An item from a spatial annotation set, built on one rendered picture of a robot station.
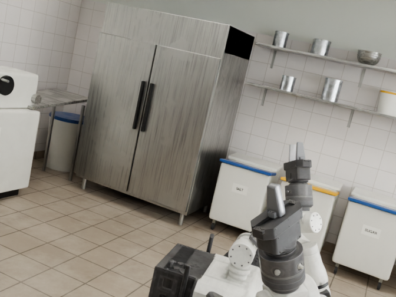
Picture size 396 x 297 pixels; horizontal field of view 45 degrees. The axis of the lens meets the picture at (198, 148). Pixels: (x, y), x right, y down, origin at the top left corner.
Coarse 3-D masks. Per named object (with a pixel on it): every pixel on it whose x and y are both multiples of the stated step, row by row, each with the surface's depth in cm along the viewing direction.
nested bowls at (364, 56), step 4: (360, 52) 461; (364, 52) 456; (368, 52) 455; (372, 52) 454; (376, 52) 453; (360, 56) 460; (364, 56) 457; (368, 56) 455; (372, 56) 454; (376, 56) 455; (380, 56) 457; (360, 60) 462; (364, 60) 458; (368, 60) 456; (372, 60) 456; (376, 60) 456; (368, 64) 461; (372, 64) 460
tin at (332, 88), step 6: (330, 78) 473; (324, 84) 481; (330, 84) 473; (336, 84) 472; (324, 90) 478; (330, 90) 474; (336, 90) 473; (324, 96) 477; (330, 96) 474; (336, 96) 475; (336, 102) 478
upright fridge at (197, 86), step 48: (144, 48) 476; (192, 48) 461; (240, 48) 488; (96, 96) 504; (144, 96) 481; (192, 96) 460; (96, 144) 509; (144, 144) 485; (192, 144) 464; (144, 192) 490; (192, 192) 474
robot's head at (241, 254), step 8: (240, 240) 126; (248, 240) 127; (232, 248) 124; (240, 248) 123; (248, 248) 123; (256, 248) 132; (232, 256) 124; (240, 256) 124; (248, 256) 123; (232, 264) 129; (240, 264) 124; (248, 264) 123; (240, 272) 127; (248, 272) 128
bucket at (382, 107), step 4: (380, 92) 463; (384, 92) 453; (388, 92) 450; (380, 96) 460; (384, 96) 454; (388, 96) 451; (392, 96) 449; (380, 100) 459; (384, 100) 454; (388, 100) 451; (392, 100) 450; (380, 104) 458; (384, 104) 454; (388, 104) 452; (392, 104) 450; (380, 108) 458; (384, 108) 454; (388, 108) 452; (392, 108) 451; (380, 112) 458; (384, 112) 455; (388, 112) 453; (392, 112) 452
